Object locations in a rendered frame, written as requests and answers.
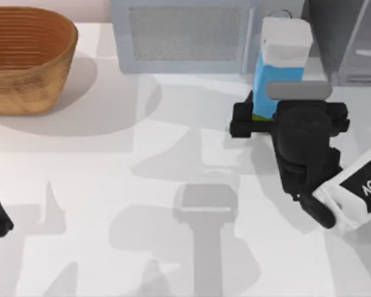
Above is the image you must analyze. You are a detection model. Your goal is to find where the brown wooden basket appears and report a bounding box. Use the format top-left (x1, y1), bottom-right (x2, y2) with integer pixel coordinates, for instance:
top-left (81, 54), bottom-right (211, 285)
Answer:
top-left (0, 6), bottom-right (79, 116)

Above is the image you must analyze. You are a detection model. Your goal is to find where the pale grey microwave oven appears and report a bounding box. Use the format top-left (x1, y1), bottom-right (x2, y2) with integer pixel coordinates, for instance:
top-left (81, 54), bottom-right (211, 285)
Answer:
top-left (109, 0), bottom-right (262, 75)

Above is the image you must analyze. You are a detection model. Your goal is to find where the blue and white carton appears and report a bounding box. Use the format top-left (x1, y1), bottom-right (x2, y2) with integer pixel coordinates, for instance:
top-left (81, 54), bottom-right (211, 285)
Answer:
top-left (252, 16), bottom-right (313, 122)

